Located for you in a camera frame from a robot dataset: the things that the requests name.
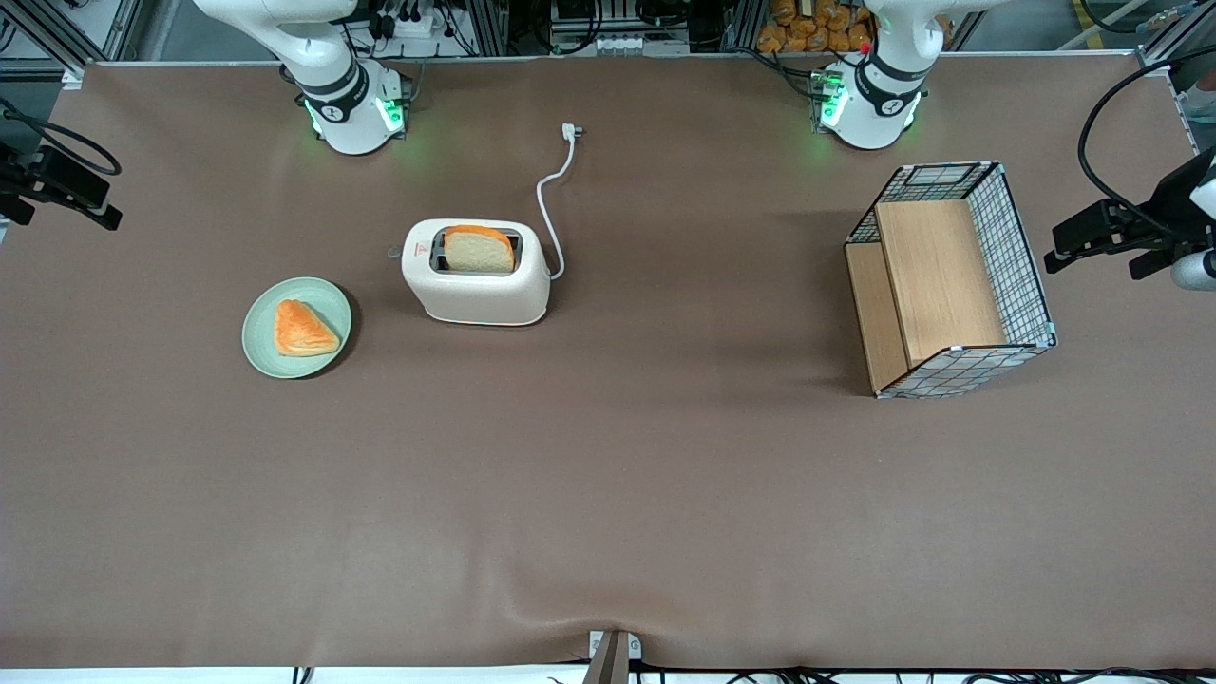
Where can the white two-slot toaster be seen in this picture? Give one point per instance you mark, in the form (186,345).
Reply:
(480,296)

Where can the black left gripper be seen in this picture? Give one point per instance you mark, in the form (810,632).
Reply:
(1167,211)

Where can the aluminium frame profile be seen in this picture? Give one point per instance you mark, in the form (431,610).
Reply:
(66,33)
(1173,38)

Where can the pale green round plate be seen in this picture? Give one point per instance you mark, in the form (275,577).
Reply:
(261,347)

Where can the wooden stepped shelf insert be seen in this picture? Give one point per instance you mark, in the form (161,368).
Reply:
(940,280)

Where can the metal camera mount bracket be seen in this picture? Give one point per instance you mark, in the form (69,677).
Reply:
(611,657)

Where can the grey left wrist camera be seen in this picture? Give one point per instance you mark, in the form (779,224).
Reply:
(1192,270)

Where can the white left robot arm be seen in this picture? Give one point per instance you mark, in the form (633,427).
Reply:
(869,106)

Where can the triangular orange pastry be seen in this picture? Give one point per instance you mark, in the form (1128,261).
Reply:
(302,331)

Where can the sliced bread with orange crust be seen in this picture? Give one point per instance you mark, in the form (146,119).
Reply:
(477,253)

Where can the bag of orange bread rolls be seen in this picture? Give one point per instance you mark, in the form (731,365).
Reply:
(807,24)

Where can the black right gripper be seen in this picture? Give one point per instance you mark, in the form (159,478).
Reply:
(21,180)

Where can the white power strip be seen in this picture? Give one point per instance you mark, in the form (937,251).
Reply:
(408,24)

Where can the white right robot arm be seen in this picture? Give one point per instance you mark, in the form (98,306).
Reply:
(347,114)

